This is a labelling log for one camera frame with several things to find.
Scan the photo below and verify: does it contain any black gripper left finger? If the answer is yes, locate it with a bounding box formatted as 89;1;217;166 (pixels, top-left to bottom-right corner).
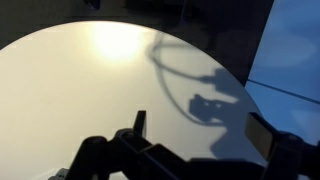
65;110;188;180

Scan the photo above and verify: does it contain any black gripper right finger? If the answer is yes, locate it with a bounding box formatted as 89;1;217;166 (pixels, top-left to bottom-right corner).
244;111;320;180

